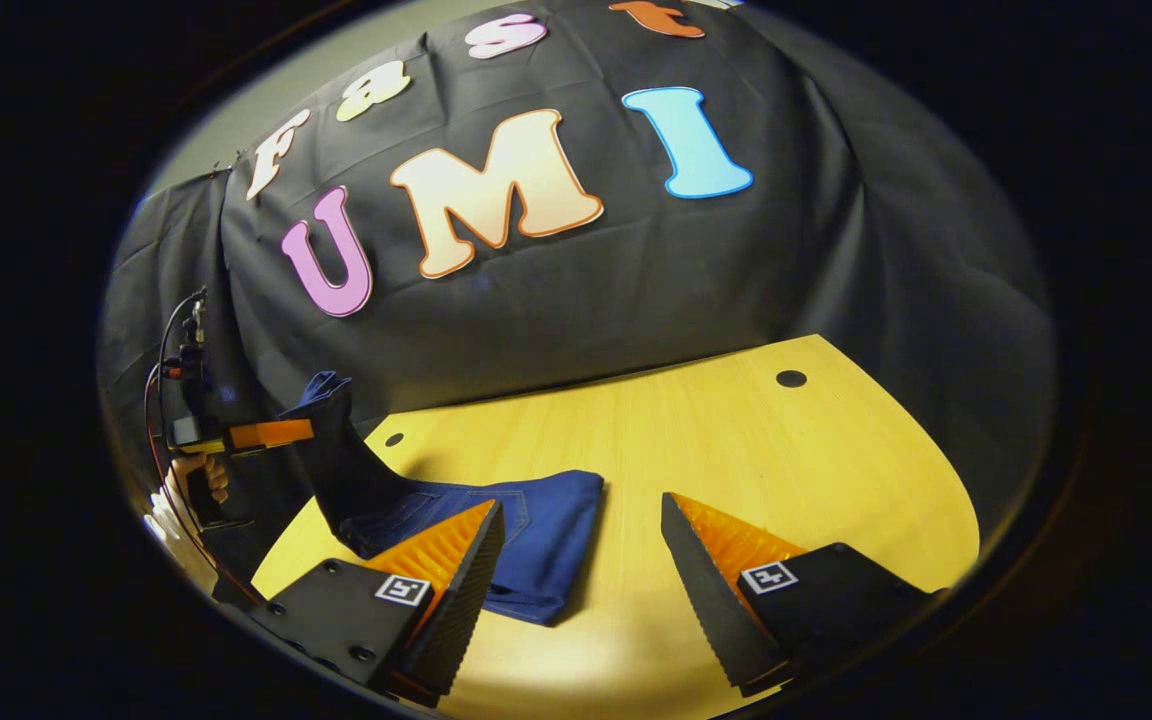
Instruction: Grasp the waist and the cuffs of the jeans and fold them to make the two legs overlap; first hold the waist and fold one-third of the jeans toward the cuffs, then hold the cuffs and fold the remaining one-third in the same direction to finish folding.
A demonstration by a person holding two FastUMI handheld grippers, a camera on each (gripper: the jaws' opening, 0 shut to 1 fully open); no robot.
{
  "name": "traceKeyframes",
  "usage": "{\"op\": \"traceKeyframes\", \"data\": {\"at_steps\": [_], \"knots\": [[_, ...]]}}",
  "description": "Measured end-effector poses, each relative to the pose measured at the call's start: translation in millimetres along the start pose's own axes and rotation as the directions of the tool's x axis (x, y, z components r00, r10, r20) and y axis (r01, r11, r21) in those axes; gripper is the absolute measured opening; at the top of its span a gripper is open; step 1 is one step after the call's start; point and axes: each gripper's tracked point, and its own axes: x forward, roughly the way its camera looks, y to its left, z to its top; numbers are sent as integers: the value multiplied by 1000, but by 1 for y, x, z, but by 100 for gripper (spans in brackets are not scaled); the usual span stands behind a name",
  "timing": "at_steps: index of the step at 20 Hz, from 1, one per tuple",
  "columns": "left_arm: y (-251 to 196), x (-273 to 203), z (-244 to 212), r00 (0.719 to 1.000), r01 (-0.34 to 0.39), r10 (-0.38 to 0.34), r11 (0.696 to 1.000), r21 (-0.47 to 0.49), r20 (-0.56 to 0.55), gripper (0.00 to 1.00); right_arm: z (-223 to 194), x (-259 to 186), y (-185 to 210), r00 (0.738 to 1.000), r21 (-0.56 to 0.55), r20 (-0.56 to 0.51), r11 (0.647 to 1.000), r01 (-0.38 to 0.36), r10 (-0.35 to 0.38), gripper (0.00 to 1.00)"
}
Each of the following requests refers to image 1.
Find black backdrop cloth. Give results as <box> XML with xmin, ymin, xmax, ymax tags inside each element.
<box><xmin>96</xmin><ymin>0</ymin><xmax>1055</xmax><ymax>561</ymax></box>

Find dark gripper cable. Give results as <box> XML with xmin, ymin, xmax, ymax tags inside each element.
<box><xmin>141</xmin><ymin>288</ymin><xmax>269</xmax><ymax>607</ymax></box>

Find blue jeans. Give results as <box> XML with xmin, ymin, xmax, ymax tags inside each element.
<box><xmin>281</xmin><ymin>370</ymin><xmax>605</xmax><ymax>627</ymax></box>

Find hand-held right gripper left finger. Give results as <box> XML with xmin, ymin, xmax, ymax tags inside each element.
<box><xmin>248</xmin><ymin>498</ymin><xmax>507</xmax><ymax>706</ymax></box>

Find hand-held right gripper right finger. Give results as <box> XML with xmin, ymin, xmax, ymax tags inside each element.
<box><xmin>661</xmin><ymin>490</ymin><xmax>937</xmax><ymax>699</ymax></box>

